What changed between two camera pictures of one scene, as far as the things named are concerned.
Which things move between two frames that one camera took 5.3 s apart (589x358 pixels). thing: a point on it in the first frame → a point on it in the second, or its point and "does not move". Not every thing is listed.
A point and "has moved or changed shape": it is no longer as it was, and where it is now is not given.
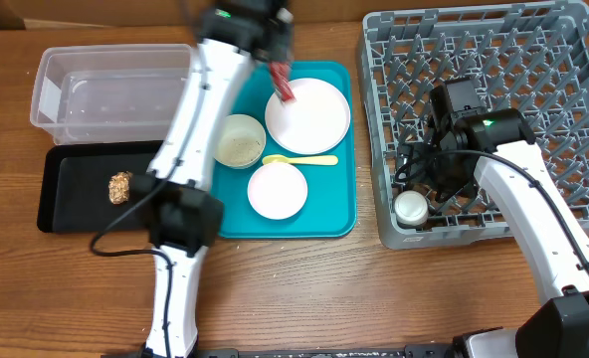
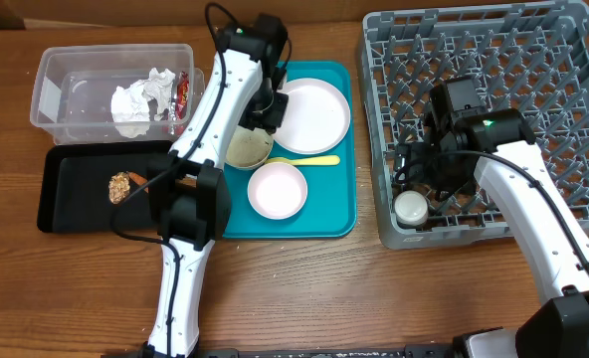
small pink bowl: x=277 y=191 does not move
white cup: x=411 y=208 does not move
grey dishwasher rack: x=545 y=61 does not move
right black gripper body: x=446 y=180 does not move
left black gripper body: x=277 y=44 → x=267 y=110
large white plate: x=314 y=122 does not move
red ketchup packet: x=280 y=74 has moved or changed shape
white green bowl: x=240 y=141 has moved or changed shape
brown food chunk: x=118 y=188 does not move
